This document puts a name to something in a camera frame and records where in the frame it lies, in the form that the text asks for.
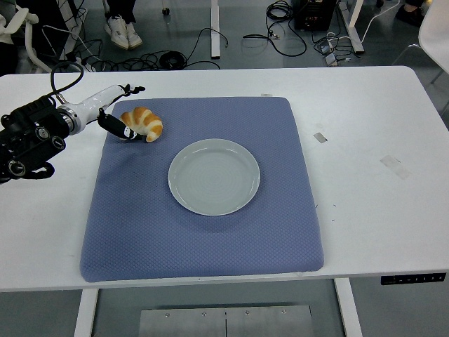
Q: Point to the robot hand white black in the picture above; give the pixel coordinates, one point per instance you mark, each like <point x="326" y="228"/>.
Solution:
<point x="94" y="103"/>

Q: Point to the croissant bread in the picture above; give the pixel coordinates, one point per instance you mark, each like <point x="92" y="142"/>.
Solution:
<point x="144" y="121"/>

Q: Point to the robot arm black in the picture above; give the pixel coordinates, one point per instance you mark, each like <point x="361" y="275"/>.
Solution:
<point x="31" y="137"/>

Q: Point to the white power strip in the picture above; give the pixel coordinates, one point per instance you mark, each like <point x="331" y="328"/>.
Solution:
<point x="84" y="65"/>

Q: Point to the person's white shoe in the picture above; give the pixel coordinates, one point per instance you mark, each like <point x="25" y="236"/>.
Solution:
<point x="134" y="36"/>
<point x="116" y="31"/>

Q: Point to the person's legs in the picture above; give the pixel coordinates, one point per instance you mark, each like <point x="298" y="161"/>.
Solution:
<point x="121" y="8"/>

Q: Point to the blue quilted mat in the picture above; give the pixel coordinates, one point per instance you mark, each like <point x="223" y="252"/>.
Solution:
<point x="140" y="228"/>

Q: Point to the white desk foot bar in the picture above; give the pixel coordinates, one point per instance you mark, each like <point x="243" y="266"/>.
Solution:
<point x="214" y="31"/>
<point x="352" y="31"/>

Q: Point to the grey round plate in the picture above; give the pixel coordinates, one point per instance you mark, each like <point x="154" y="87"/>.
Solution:
<point x="214" y="179"/>

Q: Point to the white table leg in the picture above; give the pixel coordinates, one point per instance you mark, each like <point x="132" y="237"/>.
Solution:
<point x="86" y="316"/>
<point x="349" y="312"/>

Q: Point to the small grey tape piece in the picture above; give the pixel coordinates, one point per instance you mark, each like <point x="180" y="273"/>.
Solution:
<point x="320" y="137"/>

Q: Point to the black equipment box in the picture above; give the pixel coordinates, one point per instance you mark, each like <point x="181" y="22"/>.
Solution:
<point x="314" y="15"/>

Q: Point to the grey power adapter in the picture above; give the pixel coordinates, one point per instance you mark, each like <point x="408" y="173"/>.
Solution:
<point x="330" y="60"/>

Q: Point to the grey metal plate with screws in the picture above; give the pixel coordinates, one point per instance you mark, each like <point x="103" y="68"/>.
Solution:
<point x="224" y="323"/>

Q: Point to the large clear tape piece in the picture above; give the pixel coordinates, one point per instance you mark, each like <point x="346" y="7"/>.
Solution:
<point x="395" y="167"/>

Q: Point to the person's dark shoe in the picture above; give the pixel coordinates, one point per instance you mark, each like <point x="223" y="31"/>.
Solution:
<point x="408" y="14"/>

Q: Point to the white plastic chair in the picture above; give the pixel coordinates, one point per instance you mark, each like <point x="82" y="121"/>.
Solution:
<point x="435" y="31"/>

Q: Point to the black table control panel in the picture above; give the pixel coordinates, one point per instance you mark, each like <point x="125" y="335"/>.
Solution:
<point x="410" y="278"/>

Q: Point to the white office chair frame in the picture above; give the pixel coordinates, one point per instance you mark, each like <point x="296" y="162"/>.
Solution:
<point x="29" y="42"/>

